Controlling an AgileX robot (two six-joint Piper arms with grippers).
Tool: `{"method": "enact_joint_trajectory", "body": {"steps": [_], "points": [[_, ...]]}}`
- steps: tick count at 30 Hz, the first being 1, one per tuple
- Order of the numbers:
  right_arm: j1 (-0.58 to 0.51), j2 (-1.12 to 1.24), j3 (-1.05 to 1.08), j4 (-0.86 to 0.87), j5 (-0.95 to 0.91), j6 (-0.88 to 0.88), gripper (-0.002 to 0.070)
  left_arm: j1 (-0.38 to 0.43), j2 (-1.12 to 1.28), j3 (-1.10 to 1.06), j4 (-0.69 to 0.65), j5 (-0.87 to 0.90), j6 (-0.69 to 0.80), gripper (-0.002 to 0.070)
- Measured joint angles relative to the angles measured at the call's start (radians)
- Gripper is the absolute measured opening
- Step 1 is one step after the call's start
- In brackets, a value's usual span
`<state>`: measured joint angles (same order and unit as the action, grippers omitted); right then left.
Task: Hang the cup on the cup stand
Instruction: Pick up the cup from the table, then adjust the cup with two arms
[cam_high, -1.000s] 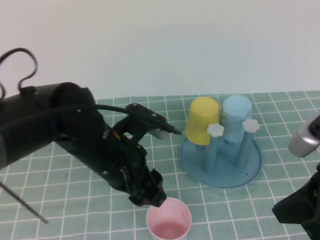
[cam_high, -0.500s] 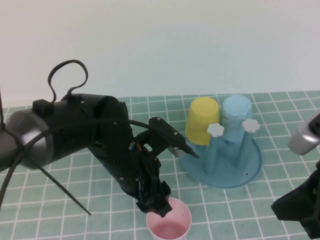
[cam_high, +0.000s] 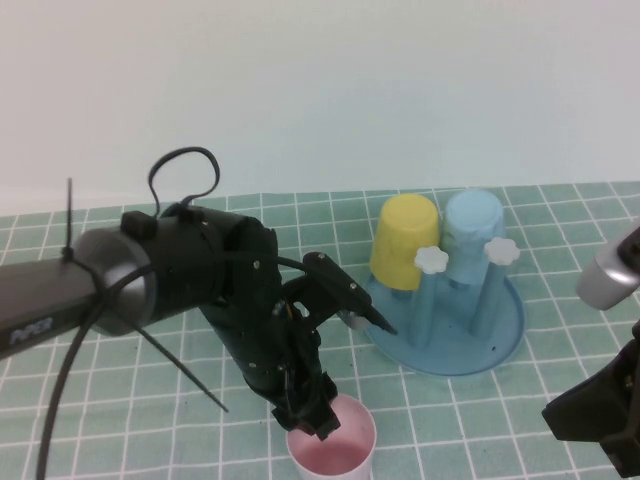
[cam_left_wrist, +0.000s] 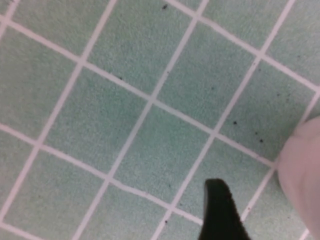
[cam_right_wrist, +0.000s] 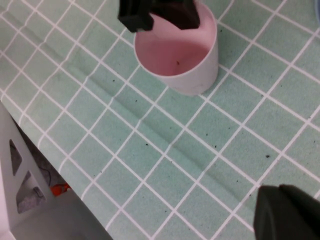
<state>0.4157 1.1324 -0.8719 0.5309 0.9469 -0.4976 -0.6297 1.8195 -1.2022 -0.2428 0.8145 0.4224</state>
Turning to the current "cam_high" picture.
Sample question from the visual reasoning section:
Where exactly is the blue cup stand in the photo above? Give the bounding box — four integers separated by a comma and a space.
362, 237, 527, 377

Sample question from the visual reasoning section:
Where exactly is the black camera cable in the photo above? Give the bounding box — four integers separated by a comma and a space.
35, 252, 314, 480

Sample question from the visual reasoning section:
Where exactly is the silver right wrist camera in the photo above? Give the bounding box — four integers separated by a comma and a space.
574, 242, 640, 311

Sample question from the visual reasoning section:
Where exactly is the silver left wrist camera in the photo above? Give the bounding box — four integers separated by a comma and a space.
338, 308, 367, 331

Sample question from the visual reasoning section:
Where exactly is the black right camera mount bracket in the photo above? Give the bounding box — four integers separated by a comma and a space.
610, 223, 640, 264

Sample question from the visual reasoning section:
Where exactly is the green checked tablecloth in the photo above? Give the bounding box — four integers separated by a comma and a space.
0, 180, 640, 480

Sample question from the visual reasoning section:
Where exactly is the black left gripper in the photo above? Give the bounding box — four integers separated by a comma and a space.
244, 278, 342, 442

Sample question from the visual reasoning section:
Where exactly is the yellow plastic cup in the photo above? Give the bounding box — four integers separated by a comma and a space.
368, 193, 441, 291

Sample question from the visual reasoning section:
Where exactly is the black left camera mount bracket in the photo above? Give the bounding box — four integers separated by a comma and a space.
301, 251, 400, 337

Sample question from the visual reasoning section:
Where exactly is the black looped cable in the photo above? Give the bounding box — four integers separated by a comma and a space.
148, 146, 222, 217

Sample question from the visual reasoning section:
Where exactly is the light blue plastic cup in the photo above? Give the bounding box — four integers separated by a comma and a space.
439, 188, 506, 287

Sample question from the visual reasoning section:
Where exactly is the black zip tie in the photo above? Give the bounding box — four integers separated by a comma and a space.
62, 177, 109, 321
134, 324, 230, 414

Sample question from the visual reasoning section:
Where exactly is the pale pink plastic cup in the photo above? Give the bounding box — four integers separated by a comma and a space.
285, 393, 377, 480

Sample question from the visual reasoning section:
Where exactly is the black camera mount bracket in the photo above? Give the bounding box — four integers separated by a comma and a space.
301, 251, 400, 337
610, 223, 640, 264

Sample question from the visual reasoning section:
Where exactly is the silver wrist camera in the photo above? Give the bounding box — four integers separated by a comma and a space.
338, 308, 367, 331
574, 242, 640, 311

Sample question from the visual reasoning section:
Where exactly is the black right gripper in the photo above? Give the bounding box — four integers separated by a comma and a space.
542, 317, 640, 480

